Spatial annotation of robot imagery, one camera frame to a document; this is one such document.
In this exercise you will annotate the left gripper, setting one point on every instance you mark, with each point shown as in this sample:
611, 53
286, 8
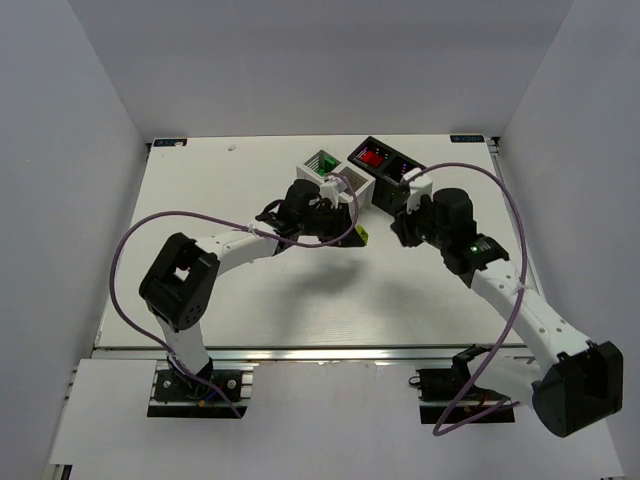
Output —
333, 220

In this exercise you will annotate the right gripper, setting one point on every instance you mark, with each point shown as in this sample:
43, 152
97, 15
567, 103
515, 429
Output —
410, 223

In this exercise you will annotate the yellow green lego brick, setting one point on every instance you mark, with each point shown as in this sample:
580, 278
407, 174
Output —
363, 234

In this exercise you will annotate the green long lego piece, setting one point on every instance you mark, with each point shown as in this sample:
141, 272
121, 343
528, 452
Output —
326, 164

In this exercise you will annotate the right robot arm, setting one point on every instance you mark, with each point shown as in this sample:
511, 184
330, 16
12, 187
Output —
574, 382

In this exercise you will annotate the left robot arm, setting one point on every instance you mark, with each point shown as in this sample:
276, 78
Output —
178, 286

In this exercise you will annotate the white slotted container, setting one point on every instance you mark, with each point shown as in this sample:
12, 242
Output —
361, 182

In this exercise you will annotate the black slotted container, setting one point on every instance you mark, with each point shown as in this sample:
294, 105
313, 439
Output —
388, 193

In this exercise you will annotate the left blue table label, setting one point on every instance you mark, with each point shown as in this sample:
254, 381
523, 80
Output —
169, 142

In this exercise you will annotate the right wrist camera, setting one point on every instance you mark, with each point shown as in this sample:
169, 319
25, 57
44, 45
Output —
418, 184

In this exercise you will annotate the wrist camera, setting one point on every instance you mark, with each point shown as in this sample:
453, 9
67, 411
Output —
418, 184
333, 185

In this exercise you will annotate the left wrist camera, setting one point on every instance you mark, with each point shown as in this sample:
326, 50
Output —
333, 185

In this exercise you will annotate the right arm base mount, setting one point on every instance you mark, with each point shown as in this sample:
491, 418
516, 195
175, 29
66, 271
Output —
437, 387

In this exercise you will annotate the aluminium table rail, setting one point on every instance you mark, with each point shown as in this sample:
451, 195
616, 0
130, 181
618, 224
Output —
308, 354

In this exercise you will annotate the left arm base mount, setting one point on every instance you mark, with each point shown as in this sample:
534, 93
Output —
175, 396

